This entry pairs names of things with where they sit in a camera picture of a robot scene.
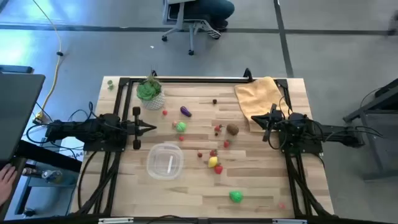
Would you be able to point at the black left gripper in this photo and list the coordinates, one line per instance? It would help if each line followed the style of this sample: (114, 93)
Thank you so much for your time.
(136, 127)

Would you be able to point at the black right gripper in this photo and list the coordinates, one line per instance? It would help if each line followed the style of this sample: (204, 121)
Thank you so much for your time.
(275, 122)

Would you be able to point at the brown toy kiwi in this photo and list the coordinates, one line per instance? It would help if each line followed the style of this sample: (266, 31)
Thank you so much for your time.
(232, 129)

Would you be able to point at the clear plastic tupperware container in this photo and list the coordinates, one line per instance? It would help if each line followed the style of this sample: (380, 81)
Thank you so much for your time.
(155, 161)

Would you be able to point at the light green ribbed toy vegetable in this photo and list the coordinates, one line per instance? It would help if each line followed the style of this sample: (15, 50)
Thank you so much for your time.
(181, 127)

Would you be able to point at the purple toy eggplant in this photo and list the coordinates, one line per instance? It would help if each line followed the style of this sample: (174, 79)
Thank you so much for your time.
(185, 111)

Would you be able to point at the yellow toy lemon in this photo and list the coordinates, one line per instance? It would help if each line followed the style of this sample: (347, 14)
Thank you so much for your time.
(212, 162)

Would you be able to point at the large red toy strawberry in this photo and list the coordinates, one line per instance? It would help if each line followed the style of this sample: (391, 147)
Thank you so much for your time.
(218, 169)

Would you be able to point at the green toy bell pepper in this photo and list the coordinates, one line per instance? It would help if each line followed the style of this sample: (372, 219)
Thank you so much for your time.
(236, 197)

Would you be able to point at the small red toy fruit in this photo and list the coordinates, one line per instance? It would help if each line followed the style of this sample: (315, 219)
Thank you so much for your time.
(281, 205)

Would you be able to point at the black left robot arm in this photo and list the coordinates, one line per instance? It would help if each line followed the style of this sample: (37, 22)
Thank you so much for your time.
(81, 129)

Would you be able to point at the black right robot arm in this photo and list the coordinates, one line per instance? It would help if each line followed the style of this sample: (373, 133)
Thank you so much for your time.
(329, 130)

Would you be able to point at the yellow towel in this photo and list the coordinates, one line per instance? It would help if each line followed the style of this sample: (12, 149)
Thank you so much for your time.
(255, 96)

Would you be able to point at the succulent plant in white pot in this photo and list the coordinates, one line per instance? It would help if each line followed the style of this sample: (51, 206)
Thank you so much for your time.
(149, 91)

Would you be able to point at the small green plant sprig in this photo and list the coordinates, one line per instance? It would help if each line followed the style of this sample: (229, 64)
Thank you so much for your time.
(110, 83)

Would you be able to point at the white printed paper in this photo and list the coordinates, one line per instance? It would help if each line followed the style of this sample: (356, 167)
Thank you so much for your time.
(70, 144)

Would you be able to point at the grey office chair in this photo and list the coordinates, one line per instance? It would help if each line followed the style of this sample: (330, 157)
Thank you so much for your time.
(190, 40)

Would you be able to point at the black desk beam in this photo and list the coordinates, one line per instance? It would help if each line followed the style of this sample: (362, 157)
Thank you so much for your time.
(46, 155)

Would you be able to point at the black side table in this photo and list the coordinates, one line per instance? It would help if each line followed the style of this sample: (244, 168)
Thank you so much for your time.
(382, 140)

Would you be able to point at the dark grey desk panel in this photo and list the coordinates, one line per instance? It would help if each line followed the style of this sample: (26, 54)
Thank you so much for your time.
(18, 109)

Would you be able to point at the black flat device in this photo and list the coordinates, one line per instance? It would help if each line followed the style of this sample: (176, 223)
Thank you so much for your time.
(15, 69)

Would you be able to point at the black caster wheel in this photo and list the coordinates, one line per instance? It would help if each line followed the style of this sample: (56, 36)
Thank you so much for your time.
(29, 212)

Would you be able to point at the person's hand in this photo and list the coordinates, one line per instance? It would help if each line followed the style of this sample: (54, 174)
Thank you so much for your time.
(6, 183)

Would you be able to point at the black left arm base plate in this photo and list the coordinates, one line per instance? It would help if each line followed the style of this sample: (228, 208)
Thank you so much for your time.
(102, 147)

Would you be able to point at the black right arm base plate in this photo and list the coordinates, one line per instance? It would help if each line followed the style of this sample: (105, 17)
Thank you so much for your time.
(306, 150)

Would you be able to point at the black aluminium table frame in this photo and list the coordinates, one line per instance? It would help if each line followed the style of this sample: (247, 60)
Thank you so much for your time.
(202, 80)

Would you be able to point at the silver frame bracket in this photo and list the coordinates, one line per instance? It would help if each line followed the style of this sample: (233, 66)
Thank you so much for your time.
(289, 221)
(115, 221)

